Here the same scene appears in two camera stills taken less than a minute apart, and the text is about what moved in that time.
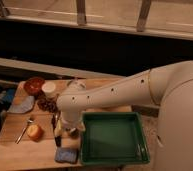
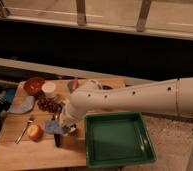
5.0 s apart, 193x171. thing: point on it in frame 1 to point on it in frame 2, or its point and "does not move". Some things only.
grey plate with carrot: (74, 83) does not move
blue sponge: (66, 155) to (53, 126)
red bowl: (34, 85) does not move
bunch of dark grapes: (49, 104) does not move
